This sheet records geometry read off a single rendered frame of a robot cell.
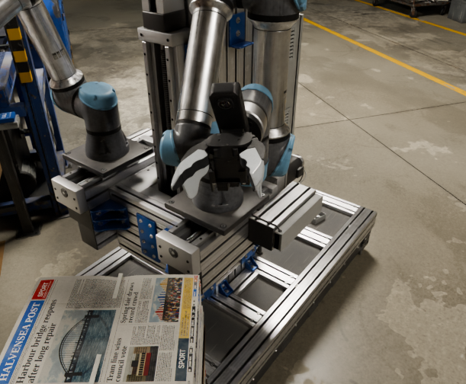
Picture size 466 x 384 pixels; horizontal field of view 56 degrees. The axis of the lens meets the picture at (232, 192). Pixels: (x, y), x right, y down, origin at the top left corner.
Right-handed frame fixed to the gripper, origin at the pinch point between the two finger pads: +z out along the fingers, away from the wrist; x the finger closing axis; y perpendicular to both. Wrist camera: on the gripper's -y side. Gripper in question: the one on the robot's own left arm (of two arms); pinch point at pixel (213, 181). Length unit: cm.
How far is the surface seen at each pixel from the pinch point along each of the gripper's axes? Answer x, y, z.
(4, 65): 164, 23, -164
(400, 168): -57, 133, -234
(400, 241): -49, 132, -151
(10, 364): 43, 35, 7
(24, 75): 129, 21, -134
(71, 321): 37, 36, -5
